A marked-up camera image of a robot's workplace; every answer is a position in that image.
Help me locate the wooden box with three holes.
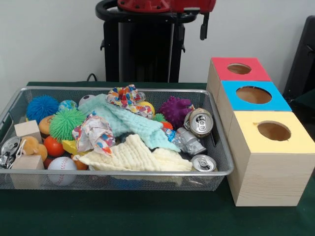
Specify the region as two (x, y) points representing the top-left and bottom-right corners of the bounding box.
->
(206, 57), (315, 207)

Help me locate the purple spiky ball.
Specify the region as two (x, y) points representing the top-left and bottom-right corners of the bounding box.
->
(158, 95), (195, 130)

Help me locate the mint green cloth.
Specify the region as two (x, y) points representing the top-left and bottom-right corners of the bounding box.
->
(81, 93), (182, 152)

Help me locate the white cloth with colourful dots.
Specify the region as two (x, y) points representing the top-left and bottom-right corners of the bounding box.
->
(71, 112), (116, 158)
(105, 84), (155, 120)

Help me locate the crushed drink can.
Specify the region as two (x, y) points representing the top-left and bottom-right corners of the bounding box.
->
(184, 108), (214, 138)

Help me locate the cream cloth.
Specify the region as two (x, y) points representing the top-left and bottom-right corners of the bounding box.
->
(73, 134), (194, 173)

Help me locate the silver drink can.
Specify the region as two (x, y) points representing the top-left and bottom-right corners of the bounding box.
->
(190, 154), (218, 173)

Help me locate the green spiky ball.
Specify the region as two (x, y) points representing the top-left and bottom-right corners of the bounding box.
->
(49, 109), (87, 143)

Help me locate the dark green tablecloth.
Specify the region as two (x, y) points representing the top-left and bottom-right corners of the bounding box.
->
(0, 81), (315, 236)
(291, 88), (315, 118)

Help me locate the blue spiky ball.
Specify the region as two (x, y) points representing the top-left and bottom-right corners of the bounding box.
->
(26, 95), (61, 125)

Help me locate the black chair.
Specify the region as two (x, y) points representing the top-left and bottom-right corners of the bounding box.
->
(283, 15), (315, 99)

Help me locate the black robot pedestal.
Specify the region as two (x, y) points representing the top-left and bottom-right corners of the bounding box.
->
(95, 0), (197, 83)

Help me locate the wire mesh bin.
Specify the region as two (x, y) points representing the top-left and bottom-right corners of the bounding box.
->
(0, 86), (234, 192)

